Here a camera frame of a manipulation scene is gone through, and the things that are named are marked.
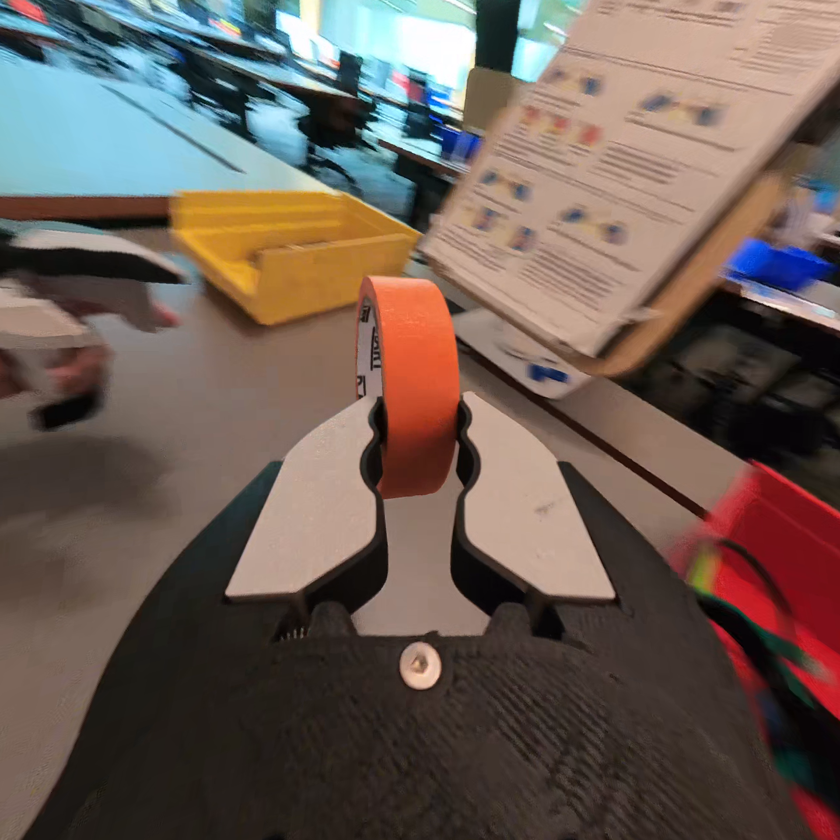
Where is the wood-edged work table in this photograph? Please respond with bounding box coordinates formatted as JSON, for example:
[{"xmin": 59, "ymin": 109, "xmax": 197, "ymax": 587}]
[{"xmin": 0, "ymin": 59, "xmax": 337, "ymax": 219}]

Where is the red plastic bin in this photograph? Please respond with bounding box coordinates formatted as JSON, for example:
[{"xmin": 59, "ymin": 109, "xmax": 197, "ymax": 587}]
[{"xmin": 670, "ymin": 460, "xmax": 840, "ymax": 840}]

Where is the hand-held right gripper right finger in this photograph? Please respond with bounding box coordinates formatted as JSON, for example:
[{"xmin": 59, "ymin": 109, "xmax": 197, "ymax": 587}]
[{"xmin": 453, "ymin": 392, "xmax": 618, "ymax": 613}]

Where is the blue plastic bin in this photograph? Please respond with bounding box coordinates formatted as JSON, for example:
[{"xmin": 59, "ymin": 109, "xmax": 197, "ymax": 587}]
[
  {"xmin": 440, "ymin": 125, "xmax": 485, "ymax": 162},
  {"xmin": 726, "ymin": 237, "xmax": 838, "ymax": 294}
]

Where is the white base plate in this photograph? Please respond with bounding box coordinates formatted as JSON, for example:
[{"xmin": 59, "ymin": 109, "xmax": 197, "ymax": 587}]
[{"xmin": 453, "ymin": 309, "xmax": 593, "ymax": 401}]

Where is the printed instruction sheet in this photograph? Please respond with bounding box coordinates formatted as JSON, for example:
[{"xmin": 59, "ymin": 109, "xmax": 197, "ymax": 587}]
[{"xmin": 420, "ymin": 0, "xmax": 840, "ymax": 359}]

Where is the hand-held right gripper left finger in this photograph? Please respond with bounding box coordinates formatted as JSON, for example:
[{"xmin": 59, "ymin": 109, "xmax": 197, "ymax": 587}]
[{"xmin": 226, "ymin": 392, "xmax": 391, "ymax": 611}]

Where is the black panel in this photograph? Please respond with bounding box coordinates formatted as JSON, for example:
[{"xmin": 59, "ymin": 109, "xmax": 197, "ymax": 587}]
[{"xmin": 476, "ymin": 0, "xmax": 523, "ymax": 73}]

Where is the yellow plastic bin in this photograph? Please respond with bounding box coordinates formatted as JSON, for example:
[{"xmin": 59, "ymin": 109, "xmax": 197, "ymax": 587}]
[{"xmin": 171, "ymin": 191, "xmax": 422, "ymax": 326}]

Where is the orange tape roll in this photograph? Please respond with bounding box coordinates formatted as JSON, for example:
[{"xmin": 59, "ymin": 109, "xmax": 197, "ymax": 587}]
[{"xmin": 352, "ymin": 276, "xmax": 464, "ymax": 500}]

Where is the person's left hand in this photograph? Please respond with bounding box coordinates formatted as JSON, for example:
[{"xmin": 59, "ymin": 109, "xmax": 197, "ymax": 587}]
[{"xmin": 0, "ymin": 297, "xmax": 183, "ymax": 401}]

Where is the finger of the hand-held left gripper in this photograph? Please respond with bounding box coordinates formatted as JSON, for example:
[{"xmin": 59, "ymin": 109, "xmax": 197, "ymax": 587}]
[
  {"xmin": 0, "ymin": 283, "xmax": 109, "ymax": 355},
  {"xmin": 0, "ymin": 224, "xmax": 193, "ymax": 290}
]

